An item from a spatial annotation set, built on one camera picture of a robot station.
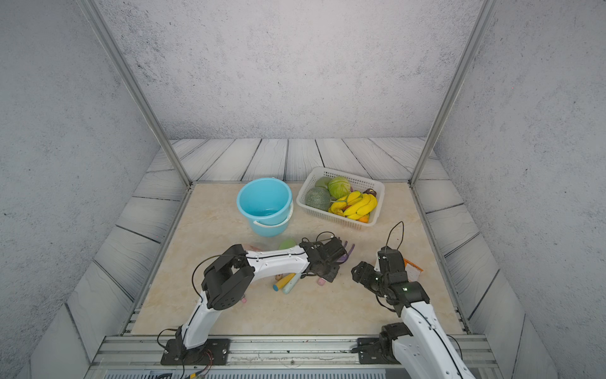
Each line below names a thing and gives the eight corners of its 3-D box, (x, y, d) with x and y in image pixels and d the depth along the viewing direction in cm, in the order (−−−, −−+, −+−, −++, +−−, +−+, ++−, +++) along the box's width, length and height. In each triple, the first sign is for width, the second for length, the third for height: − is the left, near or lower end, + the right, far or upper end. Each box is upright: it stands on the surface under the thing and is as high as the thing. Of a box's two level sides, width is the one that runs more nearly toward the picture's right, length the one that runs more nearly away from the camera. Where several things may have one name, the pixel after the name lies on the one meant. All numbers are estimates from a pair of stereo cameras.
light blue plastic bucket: (241, 246, 99) (230, 221, 86) (250, 205, 114) (242, 178, 101) (291, 246, 99) (288, 221, 86) (294, 205, 114) (291, 177, 101)
